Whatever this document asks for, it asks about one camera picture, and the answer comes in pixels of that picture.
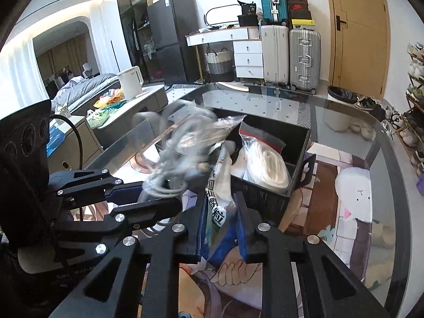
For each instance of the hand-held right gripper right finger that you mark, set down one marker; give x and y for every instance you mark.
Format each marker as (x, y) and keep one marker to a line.
(240, 230)

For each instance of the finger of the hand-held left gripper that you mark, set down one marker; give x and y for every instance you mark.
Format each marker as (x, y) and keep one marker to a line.
(82, 179)
(139, 212)

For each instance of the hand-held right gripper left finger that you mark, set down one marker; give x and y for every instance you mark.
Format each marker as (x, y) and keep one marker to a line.
(198, 235)

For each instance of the white medicine packet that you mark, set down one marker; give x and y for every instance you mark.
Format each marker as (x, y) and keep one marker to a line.
(217, 212)

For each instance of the black storage box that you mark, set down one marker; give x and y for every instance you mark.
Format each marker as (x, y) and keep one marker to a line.
(265, 202)

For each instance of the red-zip bag of white laces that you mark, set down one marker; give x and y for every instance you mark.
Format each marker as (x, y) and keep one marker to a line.
(268, 165)

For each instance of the green plastic bag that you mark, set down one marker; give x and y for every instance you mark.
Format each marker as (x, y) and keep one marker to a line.
(99, 119)

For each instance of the colourful snack bags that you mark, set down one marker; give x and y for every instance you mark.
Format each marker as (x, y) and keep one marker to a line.
(109, 99)

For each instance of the white curtain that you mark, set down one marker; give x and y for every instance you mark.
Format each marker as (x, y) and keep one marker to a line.
(20, 73)

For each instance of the bed with grey blanket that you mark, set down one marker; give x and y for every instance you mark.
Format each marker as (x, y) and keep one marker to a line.
(89, 87)

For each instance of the grey sideboard white top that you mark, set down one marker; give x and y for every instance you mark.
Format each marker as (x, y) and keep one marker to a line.
(149, 101)

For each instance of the white electric kettle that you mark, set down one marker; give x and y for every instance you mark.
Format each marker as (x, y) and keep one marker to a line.
(131, 82)

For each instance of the printed desk mat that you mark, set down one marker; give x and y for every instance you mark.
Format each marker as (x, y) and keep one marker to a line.
(351, 185)

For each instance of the striped rug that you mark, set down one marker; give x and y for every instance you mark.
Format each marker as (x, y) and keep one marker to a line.
(182, 86)

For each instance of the black glass cabinet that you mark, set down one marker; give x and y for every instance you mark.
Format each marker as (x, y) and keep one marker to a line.
(132, 23)

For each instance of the dark grey refrigerator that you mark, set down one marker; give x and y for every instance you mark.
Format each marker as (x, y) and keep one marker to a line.
(172, 39)

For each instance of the woven basket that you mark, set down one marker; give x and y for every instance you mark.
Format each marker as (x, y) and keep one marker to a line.
(218, 63)

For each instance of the white suitcase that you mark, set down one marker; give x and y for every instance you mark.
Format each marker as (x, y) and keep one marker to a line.
(275, 56)

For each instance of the silver suitcase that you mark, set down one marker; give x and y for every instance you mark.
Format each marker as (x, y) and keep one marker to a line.
(304, 59)

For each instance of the wooden shoe rack with shoes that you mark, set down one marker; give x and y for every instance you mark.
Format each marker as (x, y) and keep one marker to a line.
(410, 132)

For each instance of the white ribbed container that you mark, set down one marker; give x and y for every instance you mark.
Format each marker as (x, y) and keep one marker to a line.
(255, 33)

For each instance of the oval mirror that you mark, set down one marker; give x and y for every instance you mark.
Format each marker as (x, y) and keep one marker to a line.
(218, 15)

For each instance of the black bag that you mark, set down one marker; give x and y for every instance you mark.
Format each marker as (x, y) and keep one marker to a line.
(248, 15)

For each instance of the wooden door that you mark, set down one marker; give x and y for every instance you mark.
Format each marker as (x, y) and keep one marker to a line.
(361, 39)

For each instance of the teal suitcase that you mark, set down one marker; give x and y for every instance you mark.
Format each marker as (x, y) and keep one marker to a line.
(270, 3)

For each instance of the metal shoe rack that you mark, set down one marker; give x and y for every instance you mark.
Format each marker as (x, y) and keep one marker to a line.
(415, 82)

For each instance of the black shoe box red logo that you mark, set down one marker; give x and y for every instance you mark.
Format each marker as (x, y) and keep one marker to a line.
(298, 6)

